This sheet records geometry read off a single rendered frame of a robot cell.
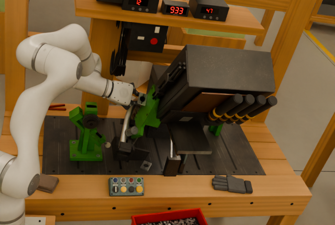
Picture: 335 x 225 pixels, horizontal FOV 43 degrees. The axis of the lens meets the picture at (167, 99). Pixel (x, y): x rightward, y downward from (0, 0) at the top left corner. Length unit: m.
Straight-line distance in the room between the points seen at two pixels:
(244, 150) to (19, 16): 1.31
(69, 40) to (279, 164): 1.37
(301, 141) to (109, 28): 2.68
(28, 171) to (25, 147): 0.07
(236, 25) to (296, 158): 2.19
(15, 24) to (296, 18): 1.39
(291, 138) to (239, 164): 2.07
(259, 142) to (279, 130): 1.83
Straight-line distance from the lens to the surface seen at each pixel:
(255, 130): 2.55
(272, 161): 2.38
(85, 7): 1.89
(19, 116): 1.41
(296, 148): 4.16
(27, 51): 1.44
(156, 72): 2.09
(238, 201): 2.09
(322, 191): 3.83
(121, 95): 1.89
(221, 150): 2.27
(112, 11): 1.89
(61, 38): 1.49
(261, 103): 1.61
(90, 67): 1.69
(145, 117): 1.90
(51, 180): 1.88
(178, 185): 2.00
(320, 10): 7.01
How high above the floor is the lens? 2.29
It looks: 33 degrees down
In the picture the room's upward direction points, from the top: 14 degrees clockwise
